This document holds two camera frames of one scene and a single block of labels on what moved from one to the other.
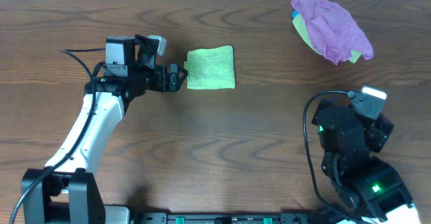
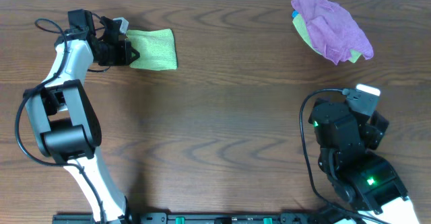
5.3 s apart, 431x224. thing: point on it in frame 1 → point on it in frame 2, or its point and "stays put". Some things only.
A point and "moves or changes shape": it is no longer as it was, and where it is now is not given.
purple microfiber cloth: x=333 y=31 stays put
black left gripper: x=172 y=85 → x=126 y=49
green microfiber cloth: x=210 y=68 moves or changes shape
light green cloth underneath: x=301 y=27 stays put
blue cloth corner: x=294 y=13 stays put
